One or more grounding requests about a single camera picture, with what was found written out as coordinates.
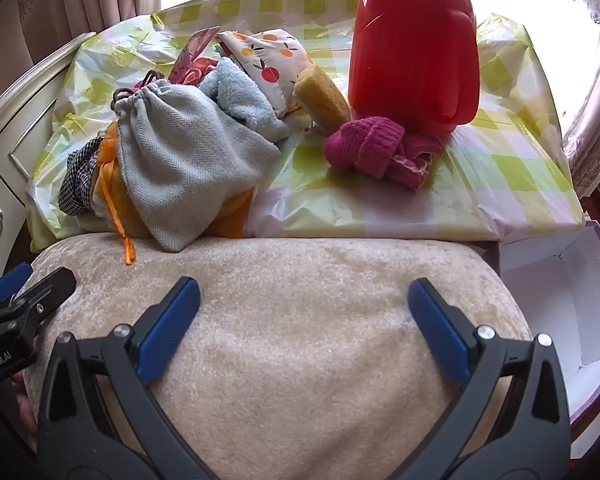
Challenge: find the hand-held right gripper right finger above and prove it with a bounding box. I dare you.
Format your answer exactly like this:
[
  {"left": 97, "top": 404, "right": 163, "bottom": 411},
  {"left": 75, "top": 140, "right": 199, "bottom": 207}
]
[{"left": 407, "top": 278, "right": 573, "bottom": 480}]

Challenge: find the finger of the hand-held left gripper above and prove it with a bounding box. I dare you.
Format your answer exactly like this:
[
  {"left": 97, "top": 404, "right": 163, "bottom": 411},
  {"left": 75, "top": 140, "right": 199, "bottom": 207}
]
[
  {"left": 0, "top": 262, "right": 33, "bottom": 306},
  {"left": 2, "top": 267, "right": 77, "bottom": 333}
]

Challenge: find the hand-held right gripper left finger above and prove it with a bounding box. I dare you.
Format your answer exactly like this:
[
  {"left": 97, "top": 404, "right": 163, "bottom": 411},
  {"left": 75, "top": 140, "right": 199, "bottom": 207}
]
[{"left": 37, "top": 276, "right": 216, "bottom": 480}]

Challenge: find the orange drawstring bag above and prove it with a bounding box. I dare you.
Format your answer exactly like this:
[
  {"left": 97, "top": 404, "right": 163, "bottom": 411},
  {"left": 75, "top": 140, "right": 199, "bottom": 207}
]
[{"left": 92, "top": 122, "right": 256, "bottom": 266}]

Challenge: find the white purple cardboard box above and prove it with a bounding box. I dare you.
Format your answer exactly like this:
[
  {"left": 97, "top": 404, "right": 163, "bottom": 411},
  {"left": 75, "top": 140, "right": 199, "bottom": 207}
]
[{"left": 497, "top": 220, "right": 600, "bottom": 428}]

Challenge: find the white pouch with logo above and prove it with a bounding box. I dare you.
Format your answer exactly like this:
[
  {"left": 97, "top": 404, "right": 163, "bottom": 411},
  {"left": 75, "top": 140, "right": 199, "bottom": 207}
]
[{"left": 111, "top": 72, "right": 282, "bottom": 253}]

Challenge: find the light blue pig plush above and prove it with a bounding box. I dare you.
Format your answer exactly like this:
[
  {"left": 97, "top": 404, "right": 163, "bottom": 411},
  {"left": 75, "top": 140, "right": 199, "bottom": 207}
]
[{"left": 197, "top": 56, "right": 292, "bottom": 143}]

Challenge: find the yellow sponge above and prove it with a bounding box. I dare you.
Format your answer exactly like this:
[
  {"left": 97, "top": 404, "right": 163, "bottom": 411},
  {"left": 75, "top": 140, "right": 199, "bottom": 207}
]
[{"left": 292, "top": 65, "right": 352, "bottom": 136}]

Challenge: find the fruit print pillow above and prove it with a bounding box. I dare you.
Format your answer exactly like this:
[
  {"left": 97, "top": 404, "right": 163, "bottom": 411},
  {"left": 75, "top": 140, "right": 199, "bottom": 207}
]
[{"left": 215, "top": 29, "right": 313, "bottom": 121}]

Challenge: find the person's left hand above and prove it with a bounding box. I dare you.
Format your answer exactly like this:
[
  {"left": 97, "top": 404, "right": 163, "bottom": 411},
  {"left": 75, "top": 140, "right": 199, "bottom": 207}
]
[{"left": 11, "top": 371, "right": 39, "bottom": 454}]

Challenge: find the black white checked cloth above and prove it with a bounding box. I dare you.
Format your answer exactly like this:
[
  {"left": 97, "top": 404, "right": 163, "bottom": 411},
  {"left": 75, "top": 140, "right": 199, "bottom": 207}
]
[{"left": 57, "top": 135, "right": 103, "bottom": 216}]

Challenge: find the white dresser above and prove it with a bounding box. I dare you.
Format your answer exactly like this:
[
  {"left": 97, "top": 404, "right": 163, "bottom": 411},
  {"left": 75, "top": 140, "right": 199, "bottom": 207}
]
[{"left": 0, "top": 32, "right": 98, "bottom": 286}]

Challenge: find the beige plush stool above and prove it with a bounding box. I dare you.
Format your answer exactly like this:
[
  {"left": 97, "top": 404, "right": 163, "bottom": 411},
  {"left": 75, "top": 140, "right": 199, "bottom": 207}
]
[{"left": 17, "top": 232, "right": 533, "bottom": 480}]

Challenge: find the green checked plastic tablecloth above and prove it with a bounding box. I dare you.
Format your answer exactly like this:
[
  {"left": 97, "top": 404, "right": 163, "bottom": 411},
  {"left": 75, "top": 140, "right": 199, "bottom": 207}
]
[{"left": 27, "top": 0, "right": 586, "bottom": 253}]

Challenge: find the pink embroidered curtain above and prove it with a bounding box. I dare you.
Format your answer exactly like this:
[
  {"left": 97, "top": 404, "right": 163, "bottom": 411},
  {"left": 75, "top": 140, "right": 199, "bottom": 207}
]
[{"left": 562, "top": 10, "right": 600, "bottom": 196}]

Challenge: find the red thermos bottle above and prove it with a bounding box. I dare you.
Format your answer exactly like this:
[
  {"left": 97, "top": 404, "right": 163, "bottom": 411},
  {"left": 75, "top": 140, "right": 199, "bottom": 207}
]
[{"left": 347, "top": 0, "right": 481, "bottom": 136}]

